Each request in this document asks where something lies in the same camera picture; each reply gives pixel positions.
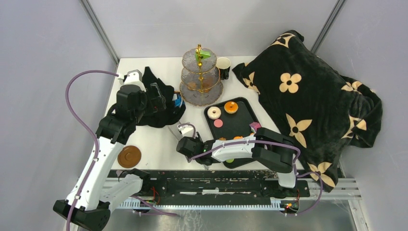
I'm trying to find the three-tier glass cake stand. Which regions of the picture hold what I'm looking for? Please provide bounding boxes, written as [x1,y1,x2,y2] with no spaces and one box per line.
[179,44,223,106]

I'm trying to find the brown round saucer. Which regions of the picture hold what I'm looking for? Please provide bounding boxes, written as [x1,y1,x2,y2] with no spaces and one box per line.
[117,145,141,168]

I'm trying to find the blue patterned item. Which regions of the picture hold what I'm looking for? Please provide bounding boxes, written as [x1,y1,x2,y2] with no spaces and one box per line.
[174,95,183,108]

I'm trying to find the black floral blanket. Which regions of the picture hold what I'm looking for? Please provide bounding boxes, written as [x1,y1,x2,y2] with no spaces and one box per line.
[233,30,383,192]

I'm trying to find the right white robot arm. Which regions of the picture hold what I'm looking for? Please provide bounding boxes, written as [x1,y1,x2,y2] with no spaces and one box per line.
[176,127,300,196]

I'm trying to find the pink round cookie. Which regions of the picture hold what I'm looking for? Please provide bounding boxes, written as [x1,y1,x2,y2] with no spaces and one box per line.
[214,119,223,128]

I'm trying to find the pink cake slice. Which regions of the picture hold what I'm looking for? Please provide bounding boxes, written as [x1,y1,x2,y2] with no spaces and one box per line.
[249,122,262,133]

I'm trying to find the orange frosted donut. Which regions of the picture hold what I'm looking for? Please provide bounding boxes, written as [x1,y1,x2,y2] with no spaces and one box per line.
[224,101,239,114]

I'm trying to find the green cake slice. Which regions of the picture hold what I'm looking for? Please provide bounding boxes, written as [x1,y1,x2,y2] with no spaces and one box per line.
[195,49,211,62]

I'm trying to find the black cloth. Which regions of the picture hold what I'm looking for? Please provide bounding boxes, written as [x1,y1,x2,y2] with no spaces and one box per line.
[138,66,186,128]

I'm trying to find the metal serving tongs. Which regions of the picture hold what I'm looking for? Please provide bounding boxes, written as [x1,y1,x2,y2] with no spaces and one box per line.
[167,124,183,141]

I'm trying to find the round orange biscuit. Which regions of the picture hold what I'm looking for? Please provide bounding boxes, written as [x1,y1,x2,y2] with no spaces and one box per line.
[187,82,197,90]

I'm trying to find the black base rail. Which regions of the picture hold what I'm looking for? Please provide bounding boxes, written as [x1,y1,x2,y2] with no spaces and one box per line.
[110,169,310,206]

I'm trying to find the black serving tray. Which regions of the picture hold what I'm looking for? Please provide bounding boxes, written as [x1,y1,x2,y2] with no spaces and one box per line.
[204,97,273,169]

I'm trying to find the brown madeleine bread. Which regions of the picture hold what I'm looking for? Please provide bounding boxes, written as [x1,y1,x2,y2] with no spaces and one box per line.
[199,79,218,93]

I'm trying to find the black mug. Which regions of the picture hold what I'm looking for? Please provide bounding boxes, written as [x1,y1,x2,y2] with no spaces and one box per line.
[216,57,231,80]

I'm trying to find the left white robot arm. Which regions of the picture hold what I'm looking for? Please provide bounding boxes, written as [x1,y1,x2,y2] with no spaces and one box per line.
[53,68,175,231]

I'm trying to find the white frosted donut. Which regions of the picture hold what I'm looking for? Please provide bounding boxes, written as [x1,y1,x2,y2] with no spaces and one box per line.
[207,106,221,120]

